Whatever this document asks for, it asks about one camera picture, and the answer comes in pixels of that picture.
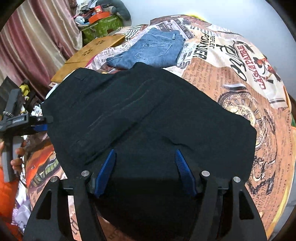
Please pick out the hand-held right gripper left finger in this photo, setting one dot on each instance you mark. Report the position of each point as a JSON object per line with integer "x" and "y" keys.
{"x": 105, "y": 173}

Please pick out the printed blanket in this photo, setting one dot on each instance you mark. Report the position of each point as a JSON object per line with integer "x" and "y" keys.
{"x": 231, "y": 76}

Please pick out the small red box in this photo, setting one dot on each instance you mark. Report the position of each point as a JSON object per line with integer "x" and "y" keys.
{"x": 99, "y": 9}

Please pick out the orange box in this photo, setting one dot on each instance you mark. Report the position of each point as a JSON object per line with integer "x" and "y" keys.
{"x": 99, "y": 17}

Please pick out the pile of clothes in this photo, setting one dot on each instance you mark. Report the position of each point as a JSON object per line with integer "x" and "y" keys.
{"x": 84, "y": 7}

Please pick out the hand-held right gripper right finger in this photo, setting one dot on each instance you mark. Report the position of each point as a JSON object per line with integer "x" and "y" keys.
{"x": 185, "y": 173}

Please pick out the wooden folding table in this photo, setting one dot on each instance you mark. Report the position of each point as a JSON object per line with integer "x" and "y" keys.
{"x": 92, "y": 52}

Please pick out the blue jeans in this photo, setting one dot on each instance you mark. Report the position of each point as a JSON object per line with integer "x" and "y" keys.
{"x": 152, "y": 49}

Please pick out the orange quilted cloth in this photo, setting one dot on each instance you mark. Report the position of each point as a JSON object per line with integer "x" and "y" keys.
{"x": 9, "y": 197}

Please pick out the grey plush pillow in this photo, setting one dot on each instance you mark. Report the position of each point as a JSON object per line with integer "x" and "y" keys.
{"x": 122, "y": 9}

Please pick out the green storage box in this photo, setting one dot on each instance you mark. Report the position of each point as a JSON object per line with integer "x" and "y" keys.
{"x": 101, "y": 29}

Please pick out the yellow object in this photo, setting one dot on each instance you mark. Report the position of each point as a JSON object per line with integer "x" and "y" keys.
{"x": 24, "y": 89}

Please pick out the person's left hand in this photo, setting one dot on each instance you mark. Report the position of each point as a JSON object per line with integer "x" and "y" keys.
{"x": 18, "y": 160}

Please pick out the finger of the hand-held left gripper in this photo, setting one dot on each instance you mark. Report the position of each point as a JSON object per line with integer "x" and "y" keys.
{"x": 41, "y": 119}
{"x": 41, "y": 128}

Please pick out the black pants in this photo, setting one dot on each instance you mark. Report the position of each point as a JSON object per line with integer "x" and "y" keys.
{"x": 150, "y": 115}

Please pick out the yellow foam bumper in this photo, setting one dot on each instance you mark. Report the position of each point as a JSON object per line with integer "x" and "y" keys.
{"x": 195, "y": 15}

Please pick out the striped pink curtain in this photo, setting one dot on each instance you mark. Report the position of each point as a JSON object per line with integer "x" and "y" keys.
{"x": 39, "y": 34}

